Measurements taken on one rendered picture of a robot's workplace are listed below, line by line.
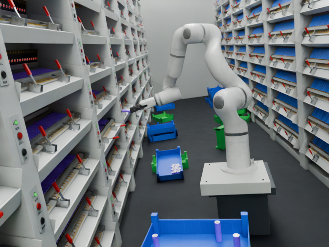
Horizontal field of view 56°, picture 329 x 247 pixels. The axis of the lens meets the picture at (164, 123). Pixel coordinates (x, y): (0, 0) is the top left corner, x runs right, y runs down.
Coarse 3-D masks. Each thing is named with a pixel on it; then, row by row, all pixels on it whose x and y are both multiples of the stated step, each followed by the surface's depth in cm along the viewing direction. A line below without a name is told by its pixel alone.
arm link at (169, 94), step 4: (168, 88) 193; (172, 88) 191; (176, 88) 190; (160, 92) 192; (164, 92) 190; (168, 92) 190; (172, 92) 189; (176, 92) 189; (180, 92) 189; (160, 96) 190; (164, 96) 190; (168, 96) 189; (172, 96) 189; (176, 96) 189; (180, 96) 190; (164, 100) 190; (168, 100) 190; (172, 100) 191; (164, 104) 193
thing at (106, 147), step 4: (104, 116) 214; (108, 116) 214; (112, 116) 214; (116, 116) 214; (120, 116) 214; (116, 120) 215; (120, 120) 214; (116, 124) 210; (120, 124) 211; (120, 128) 212; (108, 132) 190; (112, 132) 191; (116, 132) 193; (108, 136) 183; (112, 136) 184; (116, 136) 195; (112, 140) 180; (104, 144) 155; (108, 144) 170; (112, 144) 183; (104, 148) 156; (108, 148) 169; (104, 152) 158
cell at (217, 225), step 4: (216, 224) 92; (220, 224) 92; (216, 228) 92; (220, 228) 92; (216, 232) 92; (220, 232) 92; (216, 236) 93; (220, 236) 93; (216, 240) 93; (220, 240) 93
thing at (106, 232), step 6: (102, 222) 155; (108, 222) 155; (114, 222) 155; (102, 228) 154; (108, 228) 156; (114, 228) 156; (96, 234) 148; (102, 234) 151; (108, 234) 153; (96, 240) 137; (102, 240) 148; (108, 240) 149; (90, 246) 139; (96, 246) 142; (102, 246) 144; (108, 246) 145
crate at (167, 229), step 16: (160, 224) 101; (176, 224) 99; (192, 224) 98; (208, 224) 97; (224, 224) 96; (240, 224) 94; (144, 240) 91; (160, 240) 98; (176, 240) 97; (192, 240) 96; (208, 240) 95; (224, 240) 94; (240, 240) 92
